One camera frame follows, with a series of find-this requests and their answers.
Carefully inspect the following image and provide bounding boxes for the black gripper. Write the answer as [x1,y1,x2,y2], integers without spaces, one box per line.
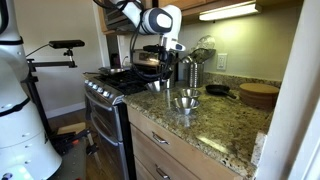
[157,49,177,85]

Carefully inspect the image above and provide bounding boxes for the small steel bowl with seeds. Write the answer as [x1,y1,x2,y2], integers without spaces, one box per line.
[144,79,168,94]

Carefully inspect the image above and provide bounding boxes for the small empty steel bowl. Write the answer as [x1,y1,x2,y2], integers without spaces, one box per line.
[178,87,201,99]

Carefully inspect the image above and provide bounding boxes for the large empty steel bowl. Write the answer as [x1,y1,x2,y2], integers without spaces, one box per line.
[170,96,201,116]

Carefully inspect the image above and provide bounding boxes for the steel ladle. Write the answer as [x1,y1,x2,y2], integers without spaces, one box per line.
[179,54,195,68]

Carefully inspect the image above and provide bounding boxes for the black cast iron skillet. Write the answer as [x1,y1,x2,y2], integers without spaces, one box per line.
[204,84,238,100]

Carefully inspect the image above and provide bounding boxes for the black frying pan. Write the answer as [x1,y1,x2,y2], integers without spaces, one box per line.
[83,67,126,76]

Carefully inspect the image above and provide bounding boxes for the stainless steel gas range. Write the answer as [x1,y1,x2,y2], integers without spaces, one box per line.
[82,49,165,180]

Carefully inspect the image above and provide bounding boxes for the wood upper cabinet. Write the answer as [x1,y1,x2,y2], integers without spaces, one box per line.
[95,0,304,36]

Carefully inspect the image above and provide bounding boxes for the light wood base cabinet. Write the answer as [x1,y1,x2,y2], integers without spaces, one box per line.
[125,105,243,180]

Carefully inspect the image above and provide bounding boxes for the under-cabinet light strip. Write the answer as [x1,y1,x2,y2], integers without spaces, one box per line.
[198,0,263,22]

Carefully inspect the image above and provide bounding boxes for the round wooden board stack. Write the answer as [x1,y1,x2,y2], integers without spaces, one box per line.
[239,82,280,110]

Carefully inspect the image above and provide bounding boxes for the tan cardboard piece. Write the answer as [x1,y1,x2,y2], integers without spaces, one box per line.
[56,122,87,136]

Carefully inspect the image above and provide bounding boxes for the black orange bar clamp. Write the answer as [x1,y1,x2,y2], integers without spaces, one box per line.
[49,128,100,158]

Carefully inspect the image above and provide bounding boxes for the white door trim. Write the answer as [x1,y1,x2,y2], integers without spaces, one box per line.
[254,0,320,180]

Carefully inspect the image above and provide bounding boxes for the gray robot cart top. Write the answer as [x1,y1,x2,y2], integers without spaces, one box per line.
[48,138,88,180]

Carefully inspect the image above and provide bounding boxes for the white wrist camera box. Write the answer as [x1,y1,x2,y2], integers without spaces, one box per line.
[162,36,187,52]

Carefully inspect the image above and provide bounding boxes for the wire mesh skimmer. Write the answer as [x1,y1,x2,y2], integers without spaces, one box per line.
[196,34,217,51]

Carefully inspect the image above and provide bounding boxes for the white wall outlet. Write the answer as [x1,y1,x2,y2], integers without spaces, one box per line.
[216,53,229,71]

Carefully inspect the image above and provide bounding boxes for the steel drawer handle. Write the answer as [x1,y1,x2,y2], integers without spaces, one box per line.
[151,131,170,146]
[154,164,172,180]

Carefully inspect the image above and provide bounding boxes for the black stereo camera bar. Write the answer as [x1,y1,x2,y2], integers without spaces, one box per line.
[48,39,86,50]

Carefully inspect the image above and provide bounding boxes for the black camera stand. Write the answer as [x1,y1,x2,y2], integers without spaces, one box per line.
[23,48,79,141]

